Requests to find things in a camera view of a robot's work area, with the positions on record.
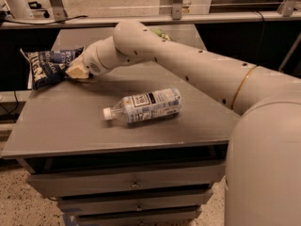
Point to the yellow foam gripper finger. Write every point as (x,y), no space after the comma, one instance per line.
(78,69)

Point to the blue Kettle chip bag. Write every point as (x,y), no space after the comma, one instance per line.
(49,67)

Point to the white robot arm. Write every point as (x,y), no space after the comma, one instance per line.
(263,166)

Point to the green chip bag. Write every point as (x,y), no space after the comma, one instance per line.
(160,33)

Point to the white pipe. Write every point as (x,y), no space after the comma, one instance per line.
(20,9)

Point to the clear plastic water bottle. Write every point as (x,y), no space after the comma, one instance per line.
(145,106)

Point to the grey drawer cabinet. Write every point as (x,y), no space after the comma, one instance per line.
(111,173)

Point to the grey metal rail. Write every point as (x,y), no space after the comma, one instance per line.
(91,22)

